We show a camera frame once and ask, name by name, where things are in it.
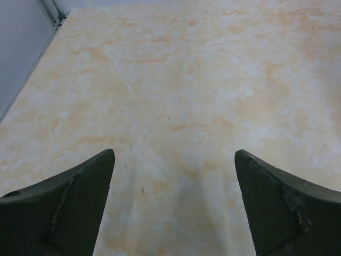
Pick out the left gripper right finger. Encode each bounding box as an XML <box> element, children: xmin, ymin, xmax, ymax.
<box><xmin>234</xmin><ymin>150</ymin><xmax>340</xmax><ymax>255</ymax></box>

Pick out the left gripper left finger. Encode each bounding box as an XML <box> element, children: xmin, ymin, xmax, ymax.
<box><xmin>1</xmin><ymin>149</ymin><xmax>115</xmax><ymax>255</ymax></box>

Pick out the aluminium frame post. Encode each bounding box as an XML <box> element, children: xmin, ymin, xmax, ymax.
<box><xmin>39</xmin><ymin>0</ymin><xmax>70</xmax><ymax>31</ymax></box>

